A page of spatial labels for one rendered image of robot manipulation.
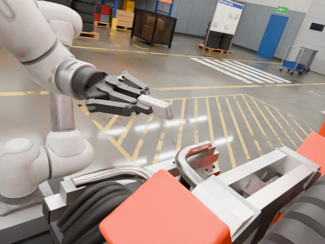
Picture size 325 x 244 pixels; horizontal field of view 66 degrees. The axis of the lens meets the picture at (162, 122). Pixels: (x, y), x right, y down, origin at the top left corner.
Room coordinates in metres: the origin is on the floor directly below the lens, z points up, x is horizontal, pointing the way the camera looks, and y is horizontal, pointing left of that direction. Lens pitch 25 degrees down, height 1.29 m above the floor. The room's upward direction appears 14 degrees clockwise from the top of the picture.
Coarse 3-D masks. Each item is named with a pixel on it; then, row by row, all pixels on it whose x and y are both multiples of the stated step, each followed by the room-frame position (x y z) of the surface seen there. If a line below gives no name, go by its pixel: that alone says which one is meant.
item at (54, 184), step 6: (48, 180) 1.05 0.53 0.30; (54, 180) 1.06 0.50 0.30; (60, 180) 1.07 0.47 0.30; (54, 186) 1.01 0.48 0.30; (54, 192) 0.98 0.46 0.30; (36, 234) 0.72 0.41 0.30; (42, 234) 0.73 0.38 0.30; (48, 234) 0.74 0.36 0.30; (24, 240) 0.68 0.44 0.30; (30, 240) 0.69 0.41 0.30; (36, 240) 0.70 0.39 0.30; (42, 240) 0.70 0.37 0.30; (48, 240) 0.71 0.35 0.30
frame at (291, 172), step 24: (240, 168) 0.28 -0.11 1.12; (264, 168) 0.30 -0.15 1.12; (288, 168) 0.34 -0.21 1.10; (312, 168) 0.33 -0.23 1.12; (192, 192) 0.22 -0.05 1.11; (216, 192) 0.22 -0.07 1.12; (240, 192) 0.27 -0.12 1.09; (264, 192) 0.24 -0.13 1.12; (288, 192) 0.26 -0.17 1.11; (240, 216) 0.19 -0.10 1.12; (264, 216) 0.23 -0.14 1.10; (240, 240) 0.19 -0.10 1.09
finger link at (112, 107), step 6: (90, 102) 0.46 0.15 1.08; (96, 102) 0.45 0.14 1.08; (102, 102) 0.45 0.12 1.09; (108, 102) 0.45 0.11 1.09; (114, 102) 0.45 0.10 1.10; (102, 108) 0.45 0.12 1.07; (108, 108) 0.45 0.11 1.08; (114, 108) 0.44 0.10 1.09; (120, 108) 0.44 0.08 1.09; (126, 108) 0.43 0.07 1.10; (114, 114) 0.45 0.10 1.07; (120, 114) 0.44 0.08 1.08
